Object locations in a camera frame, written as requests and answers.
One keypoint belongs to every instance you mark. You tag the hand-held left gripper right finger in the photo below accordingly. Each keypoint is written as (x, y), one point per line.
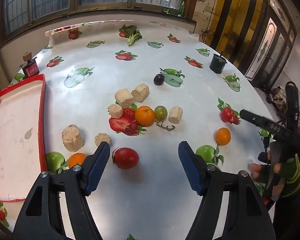
(190, 170)

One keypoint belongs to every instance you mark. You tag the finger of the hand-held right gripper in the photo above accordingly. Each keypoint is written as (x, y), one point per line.
(262, 123)

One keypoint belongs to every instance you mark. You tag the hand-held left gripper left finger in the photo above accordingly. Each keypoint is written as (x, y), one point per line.
(97, 170)

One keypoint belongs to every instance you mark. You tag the orange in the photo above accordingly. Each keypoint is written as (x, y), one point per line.
(223, 136)
(76, 159)
(145, 115)

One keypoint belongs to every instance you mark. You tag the red tomato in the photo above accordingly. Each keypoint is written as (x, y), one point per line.
(125, 158)
(226, 114)

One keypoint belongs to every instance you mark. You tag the small cork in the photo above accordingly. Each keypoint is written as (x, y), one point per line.
(102, 138)

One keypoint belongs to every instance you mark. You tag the large cork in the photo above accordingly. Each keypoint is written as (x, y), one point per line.
(72, 138)

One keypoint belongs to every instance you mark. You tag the beige sugarcane chunk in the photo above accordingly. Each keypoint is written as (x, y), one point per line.
(125, 98)
(115, 111)
(176, 114)
(140, 92)

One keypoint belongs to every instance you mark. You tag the red rimmed white tray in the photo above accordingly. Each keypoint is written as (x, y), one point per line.
(15, 130)

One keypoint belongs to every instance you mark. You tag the person's right forearm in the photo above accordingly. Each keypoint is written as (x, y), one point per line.
(288, 217)

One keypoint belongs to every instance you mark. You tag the person's right hand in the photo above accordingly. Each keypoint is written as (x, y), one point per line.
(293, 177)

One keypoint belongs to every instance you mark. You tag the brown and white object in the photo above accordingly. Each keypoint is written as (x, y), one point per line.
(277, 97)

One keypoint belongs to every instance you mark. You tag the green apple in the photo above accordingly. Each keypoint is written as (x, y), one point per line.
(206, 153)

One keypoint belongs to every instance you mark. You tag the green tomato left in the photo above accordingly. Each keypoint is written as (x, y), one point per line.
(55, 161)

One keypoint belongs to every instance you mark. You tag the green tomato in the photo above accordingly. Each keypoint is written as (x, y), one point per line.
(55, 161)
(160, 112)

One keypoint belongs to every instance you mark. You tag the dry grape stalk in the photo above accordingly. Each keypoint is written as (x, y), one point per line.
(165, 126)

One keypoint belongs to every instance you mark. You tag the fruit print tablecloth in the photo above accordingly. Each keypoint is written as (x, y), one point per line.
(147, 205)

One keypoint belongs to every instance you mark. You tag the wooden door with glass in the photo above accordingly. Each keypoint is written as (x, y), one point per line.
(272, 42)

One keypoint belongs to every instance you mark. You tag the small black motor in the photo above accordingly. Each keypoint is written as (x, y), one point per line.
(217, 63)

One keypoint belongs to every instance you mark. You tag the dark purple plum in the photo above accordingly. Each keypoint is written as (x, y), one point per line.
(159, 79)

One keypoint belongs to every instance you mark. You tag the gold pillar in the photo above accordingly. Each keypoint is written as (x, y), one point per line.
(237, 17)

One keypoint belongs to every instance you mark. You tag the red label motor with cork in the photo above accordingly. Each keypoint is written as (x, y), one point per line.
(31, 68)

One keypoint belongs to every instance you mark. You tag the green bok choy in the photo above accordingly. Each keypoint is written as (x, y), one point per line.
(131, 38)

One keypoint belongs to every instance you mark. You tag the green bottle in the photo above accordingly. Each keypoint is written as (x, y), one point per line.
(182, 8)

